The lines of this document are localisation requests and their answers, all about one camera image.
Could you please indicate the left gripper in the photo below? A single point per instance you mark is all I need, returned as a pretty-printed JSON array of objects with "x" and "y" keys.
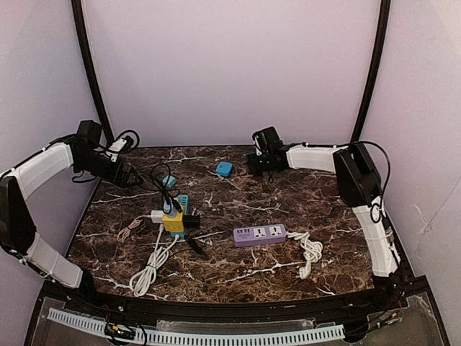
[{"x": 122, "y": 174}]

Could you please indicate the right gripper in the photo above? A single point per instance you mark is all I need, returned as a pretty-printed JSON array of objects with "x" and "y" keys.
[{"x": 257, "y": 163}]

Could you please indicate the white USB charger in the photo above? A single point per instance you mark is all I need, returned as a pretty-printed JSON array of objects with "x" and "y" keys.
[{"x": 156, "y": 216}]

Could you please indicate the light blue USB charger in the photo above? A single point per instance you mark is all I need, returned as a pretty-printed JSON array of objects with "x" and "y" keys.
[{"x": 168, "y": 208}]

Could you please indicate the blue small charger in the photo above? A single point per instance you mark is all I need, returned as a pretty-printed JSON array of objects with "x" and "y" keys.
[{"x": 224, "y": 169}]

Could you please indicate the teal power strip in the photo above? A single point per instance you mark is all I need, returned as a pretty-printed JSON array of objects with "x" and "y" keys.
[{"x": 183, "y": 201}]

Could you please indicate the yellow cube plug adapter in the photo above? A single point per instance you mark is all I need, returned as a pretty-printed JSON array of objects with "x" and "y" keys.
[{"x": 174, "y": 224}]

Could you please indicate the black power adapter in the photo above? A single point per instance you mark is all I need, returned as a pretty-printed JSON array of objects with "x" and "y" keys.
[{"x": 192, "y": 223}]

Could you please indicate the purple power strip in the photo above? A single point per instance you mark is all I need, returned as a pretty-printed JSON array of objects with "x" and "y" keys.
[{"x": 259, "y": 235}]

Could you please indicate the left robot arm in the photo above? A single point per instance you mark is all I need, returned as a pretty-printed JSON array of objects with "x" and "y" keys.
[{"x": 43, "y": 195}]

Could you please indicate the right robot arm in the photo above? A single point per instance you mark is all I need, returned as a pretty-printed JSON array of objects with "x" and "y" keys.
[{"x": 359, "y": 185}]

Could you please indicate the teal small charger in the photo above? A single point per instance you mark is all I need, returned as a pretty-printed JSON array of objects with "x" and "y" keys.
[{"x": 169, "y": 181}]

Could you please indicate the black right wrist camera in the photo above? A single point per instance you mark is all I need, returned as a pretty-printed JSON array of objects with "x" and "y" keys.
[{"x": 266, "y": 137}]

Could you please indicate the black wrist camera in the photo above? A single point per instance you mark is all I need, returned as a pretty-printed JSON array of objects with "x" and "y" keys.
[
  {"x": 266, "y": 137},
  {"x": 91, "y": 131}
]

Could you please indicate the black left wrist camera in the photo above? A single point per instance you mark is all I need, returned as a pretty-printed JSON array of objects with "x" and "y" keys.
[{"x": 91, "y": 131}]

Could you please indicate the white slotted cable duct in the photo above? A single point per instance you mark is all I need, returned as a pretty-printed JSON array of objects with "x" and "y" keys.
[{"x": 149, "y": 336}]

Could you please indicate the black front rail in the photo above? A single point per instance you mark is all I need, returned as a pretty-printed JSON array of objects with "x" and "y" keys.
[{"x": 346, "y": 308}]

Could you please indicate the black frame post left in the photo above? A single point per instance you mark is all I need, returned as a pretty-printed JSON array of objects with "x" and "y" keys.
[{"x": 83, "y": 39}]

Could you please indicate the black frame post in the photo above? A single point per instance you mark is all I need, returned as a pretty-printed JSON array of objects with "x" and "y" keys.
[
  {"x": 382, "y": 25},
  {"x": 83, "y": 39}
]

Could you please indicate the black frame post right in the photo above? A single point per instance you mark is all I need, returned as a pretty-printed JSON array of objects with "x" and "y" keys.
[{"x": 382, "y": 25}]

